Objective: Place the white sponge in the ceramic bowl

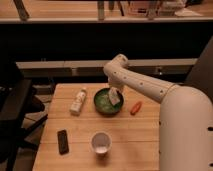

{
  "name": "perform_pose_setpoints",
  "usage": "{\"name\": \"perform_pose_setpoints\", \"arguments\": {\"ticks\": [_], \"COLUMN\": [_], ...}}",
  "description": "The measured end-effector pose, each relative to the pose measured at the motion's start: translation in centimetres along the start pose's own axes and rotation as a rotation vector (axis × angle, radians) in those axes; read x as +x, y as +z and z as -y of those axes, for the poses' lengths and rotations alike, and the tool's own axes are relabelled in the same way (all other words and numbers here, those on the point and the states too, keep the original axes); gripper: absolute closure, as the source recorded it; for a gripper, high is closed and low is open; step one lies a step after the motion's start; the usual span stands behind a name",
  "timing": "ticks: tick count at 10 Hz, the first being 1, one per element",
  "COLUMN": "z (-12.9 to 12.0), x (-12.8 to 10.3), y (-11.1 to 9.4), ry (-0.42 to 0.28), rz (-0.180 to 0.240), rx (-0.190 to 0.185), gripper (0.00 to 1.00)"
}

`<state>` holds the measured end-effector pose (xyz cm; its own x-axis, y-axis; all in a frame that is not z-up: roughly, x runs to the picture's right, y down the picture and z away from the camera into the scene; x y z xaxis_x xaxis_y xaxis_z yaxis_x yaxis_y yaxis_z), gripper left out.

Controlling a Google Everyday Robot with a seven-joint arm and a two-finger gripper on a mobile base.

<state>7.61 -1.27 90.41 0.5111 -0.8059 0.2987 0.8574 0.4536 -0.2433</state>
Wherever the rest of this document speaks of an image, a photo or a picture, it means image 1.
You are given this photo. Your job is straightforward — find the white paper cup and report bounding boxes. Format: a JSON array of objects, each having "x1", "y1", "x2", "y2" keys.
[{"x1": 91, "y1": 132, "x2": 111, "y2": 156}]

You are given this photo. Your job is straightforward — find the white sponge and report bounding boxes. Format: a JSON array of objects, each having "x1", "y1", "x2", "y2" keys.
[{"x1": 108, "y1": 87, "x2": 120, "y2": 106}]

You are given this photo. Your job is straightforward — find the black remote control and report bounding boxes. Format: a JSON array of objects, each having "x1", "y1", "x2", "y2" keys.
[{"x1": 57, "y1": 130, "x2": 69, "y2": 155}]

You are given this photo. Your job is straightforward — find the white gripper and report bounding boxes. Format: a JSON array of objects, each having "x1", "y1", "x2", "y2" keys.
[{"x1": 108, "y1": 78, "x2": 124, "y2": 93}]

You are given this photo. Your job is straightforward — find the orange carrot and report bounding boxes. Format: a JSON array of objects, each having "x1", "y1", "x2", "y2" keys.
[{"x1": 130, "y1": 101, "x2": 142, "y2": 115}]

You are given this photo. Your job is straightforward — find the wooden table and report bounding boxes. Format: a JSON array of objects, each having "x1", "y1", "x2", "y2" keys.
[{"x1": 33, "y1": 83, "x2": 159, "y2": 171}]

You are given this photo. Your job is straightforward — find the black chair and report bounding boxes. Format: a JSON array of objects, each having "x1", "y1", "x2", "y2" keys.
[{"x1": 0, "y1": 60, "x2": 47, "y2": 171}]

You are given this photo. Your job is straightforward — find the green ceramic bowl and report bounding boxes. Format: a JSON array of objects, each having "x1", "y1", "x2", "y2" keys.
[{"x1": 93, "y1": 88, "x2": 124, "y2": 116}]

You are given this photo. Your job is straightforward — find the white plastic bottle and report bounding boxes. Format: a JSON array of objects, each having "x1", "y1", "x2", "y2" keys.
[{"x1": 70, "y1": 87, "x2": 87, "y2": 116}]

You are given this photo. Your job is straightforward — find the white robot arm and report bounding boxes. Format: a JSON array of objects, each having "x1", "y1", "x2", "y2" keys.
[{"x1": 103, "y1": 54, "x2": 213, "y2": 171}]

